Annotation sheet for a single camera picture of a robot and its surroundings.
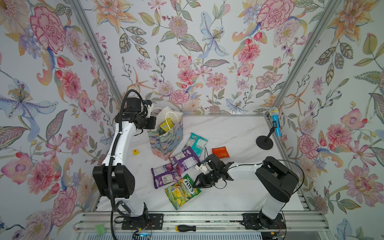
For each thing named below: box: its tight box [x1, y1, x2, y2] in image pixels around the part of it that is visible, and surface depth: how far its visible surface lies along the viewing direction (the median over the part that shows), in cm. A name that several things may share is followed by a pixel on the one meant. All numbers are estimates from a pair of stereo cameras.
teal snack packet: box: [181, 132, 208, 158], surface depth 103 cm
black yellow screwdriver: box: [175, 225, 226, 233], surface depth 73 cm
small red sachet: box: [211, 146, 230, 159], surface depth 101 cm
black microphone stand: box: [256, 123, 276, 150], surface depth 106 cm
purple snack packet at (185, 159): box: [169, 146, 200, 173], surface depth 95 cm
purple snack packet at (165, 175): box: [151, 163, 182, 189], surface depth 89 cm
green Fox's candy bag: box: [164, 173, 202, 211], surface depth 83 cm
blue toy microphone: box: [269, 107, 282, 137], surface depth 91 cm
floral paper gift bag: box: [148, 106, 184, 161], surface depth 88 cm
